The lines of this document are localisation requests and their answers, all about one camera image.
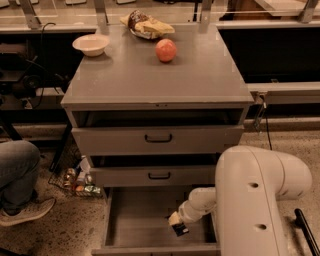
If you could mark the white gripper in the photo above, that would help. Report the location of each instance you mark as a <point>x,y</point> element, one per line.
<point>185,212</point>

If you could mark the dark blue rxbar wrapper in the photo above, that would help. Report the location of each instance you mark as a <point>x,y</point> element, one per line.
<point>180,229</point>

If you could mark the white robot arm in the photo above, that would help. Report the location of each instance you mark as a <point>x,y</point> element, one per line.
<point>249,181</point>

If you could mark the grey bottom drawer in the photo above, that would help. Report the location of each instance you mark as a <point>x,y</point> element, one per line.
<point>136,224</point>

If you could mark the grey drawer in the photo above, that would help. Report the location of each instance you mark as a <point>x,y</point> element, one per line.
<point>115,133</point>
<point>136,224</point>
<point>154,170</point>

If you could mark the grey middle drawer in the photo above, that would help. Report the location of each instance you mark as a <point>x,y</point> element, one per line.
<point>154,170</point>

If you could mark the grey drawer cabinet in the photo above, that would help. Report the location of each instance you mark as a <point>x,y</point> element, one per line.
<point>129,76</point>

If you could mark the grey top drawer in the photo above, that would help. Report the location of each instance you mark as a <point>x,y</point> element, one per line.
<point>115,133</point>

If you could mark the black metal bar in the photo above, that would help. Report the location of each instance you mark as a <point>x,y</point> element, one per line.
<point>301,222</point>

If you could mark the grey sneaker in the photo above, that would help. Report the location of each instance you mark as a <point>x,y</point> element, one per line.
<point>33,211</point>

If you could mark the person leg in jeans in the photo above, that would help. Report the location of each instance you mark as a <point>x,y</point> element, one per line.
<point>19,163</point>

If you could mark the orange round fruit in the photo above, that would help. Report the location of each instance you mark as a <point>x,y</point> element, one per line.
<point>166,50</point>

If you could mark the white bowl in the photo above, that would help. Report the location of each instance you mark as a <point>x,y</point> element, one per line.
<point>91,45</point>

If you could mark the yellow brown chip bag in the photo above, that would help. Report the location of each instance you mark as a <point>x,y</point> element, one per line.
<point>145,26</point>

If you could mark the wire basket with groceries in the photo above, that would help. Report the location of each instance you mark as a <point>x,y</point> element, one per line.
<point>71,176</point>

